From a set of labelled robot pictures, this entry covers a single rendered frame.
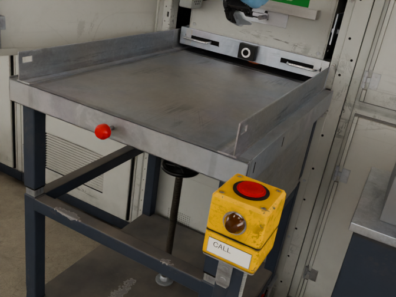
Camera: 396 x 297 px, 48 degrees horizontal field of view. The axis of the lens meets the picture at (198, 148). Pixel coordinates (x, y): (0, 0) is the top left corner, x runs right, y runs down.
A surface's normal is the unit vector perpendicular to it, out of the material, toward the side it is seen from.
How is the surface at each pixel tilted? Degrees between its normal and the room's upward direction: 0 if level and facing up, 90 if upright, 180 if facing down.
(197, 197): 90
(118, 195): 90
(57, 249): 0
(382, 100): 90
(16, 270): 0
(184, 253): 0
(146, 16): 90
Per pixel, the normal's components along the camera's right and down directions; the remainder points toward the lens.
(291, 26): -0.48, 0.29
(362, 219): 0.14, -0.90
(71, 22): 0.71, 0.38
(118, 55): 0.87, 0.31
